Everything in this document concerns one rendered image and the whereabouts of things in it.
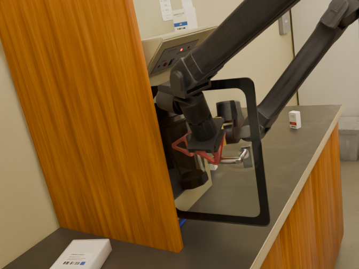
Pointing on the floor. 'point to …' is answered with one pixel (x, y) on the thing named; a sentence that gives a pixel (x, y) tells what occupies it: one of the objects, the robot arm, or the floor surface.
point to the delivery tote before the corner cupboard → (349, 137)
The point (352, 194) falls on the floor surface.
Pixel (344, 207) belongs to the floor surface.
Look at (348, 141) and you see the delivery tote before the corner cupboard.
